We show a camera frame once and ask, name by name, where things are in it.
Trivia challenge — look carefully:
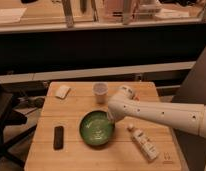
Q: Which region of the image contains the green ceramic bowl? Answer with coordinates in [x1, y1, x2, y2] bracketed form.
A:
[79, 110, 115, 146]

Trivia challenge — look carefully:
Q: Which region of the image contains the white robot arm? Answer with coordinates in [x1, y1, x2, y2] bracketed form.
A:
[107, 85, 206, 138]

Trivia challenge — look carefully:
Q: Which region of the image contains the clear plastic cup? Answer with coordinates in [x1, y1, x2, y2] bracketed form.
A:
[93, 82, 108, 104]

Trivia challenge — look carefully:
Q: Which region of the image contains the white folded napkin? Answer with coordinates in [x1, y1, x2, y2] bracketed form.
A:
[55, 85, 71, 99]

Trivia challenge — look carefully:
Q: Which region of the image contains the black rectangular bar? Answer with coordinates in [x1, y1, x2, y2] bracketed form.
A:
[53, 126, 64, 150]

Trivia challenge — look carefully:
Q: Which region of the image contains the white lotion bottle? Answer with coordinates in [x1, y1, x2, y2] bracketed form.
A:
[127, 124, 159, 162]

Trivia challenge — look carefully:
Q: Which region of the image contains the black chair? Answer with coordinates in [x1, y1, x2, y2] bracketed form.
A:
[0, 84, 36, 167]

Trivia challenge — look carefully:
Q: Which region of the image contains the white paper sheet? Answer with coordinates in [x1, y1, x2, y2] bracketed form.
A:
[0, 8, 26, 24]

